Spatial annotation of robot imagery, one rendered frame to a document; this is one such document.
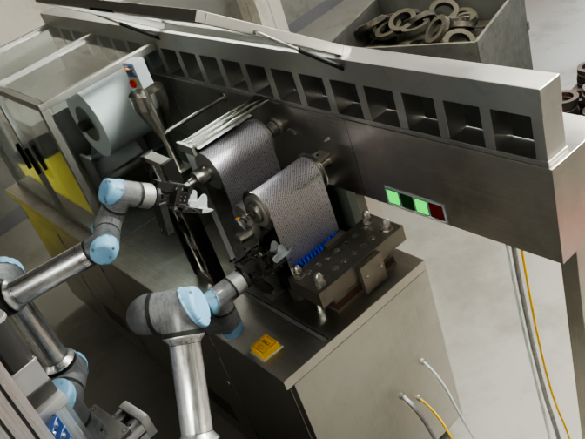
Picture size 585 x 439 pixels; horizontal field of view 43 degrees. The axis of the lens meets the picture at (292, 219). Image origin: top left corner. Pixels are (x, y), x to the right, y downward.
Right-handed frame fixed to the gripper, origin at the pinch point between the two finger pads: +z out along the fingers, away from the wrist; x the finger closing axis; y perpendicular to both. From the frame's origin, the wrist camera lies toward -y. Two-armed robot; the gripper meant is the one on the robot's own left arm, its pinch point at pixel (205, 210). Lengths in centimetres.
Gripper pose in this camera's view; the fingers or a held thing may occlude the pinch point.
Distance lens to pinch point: 231.9
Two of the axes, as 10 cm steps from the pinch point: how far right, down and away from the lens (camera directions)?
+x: -6.2, -2.6, 7.4
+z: 7.4, 0.9, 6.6
